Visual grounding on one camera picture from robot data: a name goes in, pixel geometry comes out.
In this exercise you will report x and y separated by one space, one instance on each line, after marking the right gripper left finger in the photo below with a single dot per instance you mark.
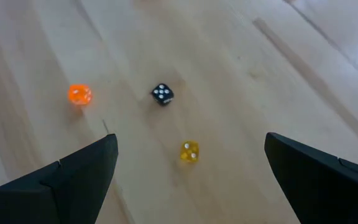
57 189

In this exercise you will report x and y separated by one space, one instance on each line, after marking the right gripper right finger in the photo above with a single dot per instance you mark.
322 180

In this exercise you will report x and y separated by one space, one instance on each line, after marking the small orange translucent die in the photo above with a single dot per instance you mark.
80 94

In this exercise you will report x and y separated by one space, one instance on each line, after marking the small yellow translucent die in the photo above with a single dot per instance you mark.
190 151

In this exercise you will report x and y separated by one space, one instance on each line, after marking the small black die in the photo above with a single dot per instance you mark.
163 94

